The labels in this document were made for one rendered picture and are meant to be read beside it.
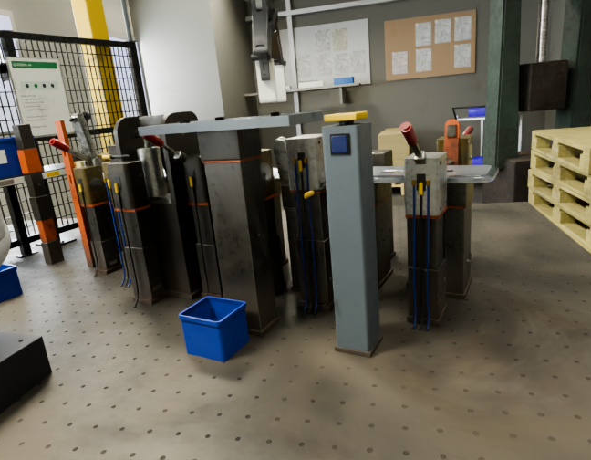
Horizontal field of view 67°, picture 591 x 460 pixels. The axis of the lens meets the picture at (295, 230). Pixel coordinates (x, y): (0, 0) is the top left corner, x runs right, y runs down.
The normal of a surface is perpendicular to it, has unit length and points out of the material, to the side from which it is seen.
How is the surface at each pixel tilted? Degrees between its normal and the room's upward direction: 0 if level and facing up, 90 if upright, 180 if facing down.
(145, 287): 90
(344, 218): 90
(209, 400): 0
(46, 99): 90
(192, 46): 90
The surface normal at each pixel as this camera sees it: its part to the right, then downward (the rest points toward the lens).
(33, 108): 0.88, 0.05
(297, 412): -0.09, -0.96
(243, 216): -0.47, 0.28
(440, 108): -0.21, 0.29
